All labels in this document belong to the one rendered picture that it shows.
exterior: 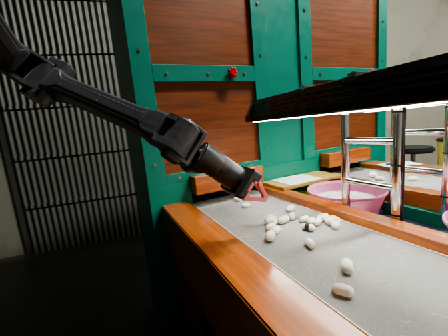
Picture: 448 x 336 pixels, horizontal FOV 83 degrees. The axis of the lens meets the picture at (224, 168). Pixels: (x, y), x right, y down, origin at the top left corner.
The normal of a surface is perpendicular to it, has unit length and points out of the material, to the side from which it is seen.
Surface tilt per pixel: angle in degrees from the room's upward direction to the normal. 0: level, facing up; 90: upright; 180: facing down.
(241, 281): 0
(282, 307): 0
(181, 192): 90
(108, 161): 90
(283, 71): 90
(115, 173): 90
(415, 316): 0
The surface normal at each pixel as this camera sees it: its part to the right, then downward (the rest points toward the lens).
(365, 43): 0.43, 0.11
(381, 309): -0.09, -0.98
